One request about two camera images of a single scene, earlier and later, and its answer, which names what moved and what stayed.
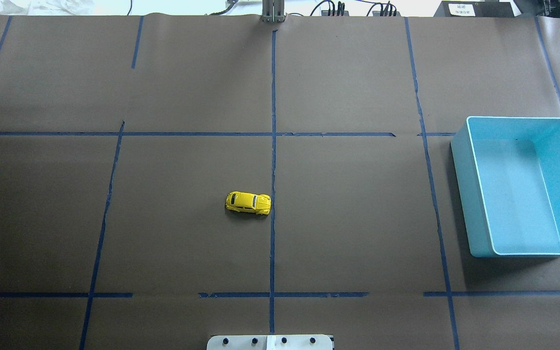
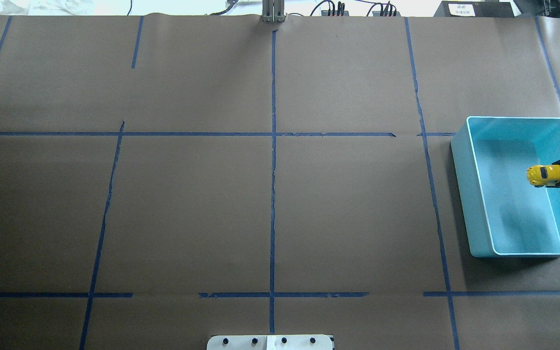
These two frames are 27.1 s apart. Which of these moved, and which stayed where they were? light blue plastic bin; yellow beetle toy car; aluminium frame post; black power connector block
Moved: yellow beetle toy car
Stayed: aluminium frame post; black power connector block; light blue plastic bin
